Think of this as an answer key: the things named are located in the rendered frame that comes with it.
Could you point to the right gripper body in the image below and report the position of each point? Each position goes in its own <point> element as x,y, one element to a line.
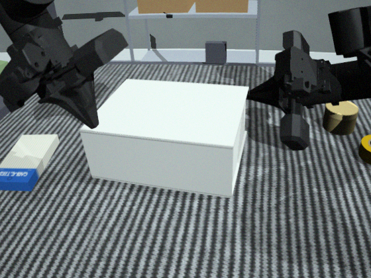
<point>92,55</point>

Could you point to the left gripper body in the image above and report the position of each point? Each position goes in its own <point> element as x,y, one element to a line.
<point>294,130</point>

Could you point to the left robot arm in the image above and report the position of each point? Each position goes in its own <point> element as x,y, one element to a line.
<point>351,31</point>

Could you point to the yellow roll of tape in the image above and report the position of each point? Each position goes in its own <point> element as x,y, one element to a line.
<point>365,149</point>

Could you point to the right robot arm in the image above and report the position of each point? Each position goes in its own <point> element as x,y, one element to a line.
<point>21,78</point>

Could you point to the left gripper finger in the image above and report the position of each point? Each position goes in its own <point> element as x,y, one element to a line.
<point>269,98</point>
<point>267,86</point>

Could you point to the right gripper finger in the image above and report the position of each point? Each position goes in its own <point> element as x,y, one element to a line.
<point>82,93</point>
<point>66,103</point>

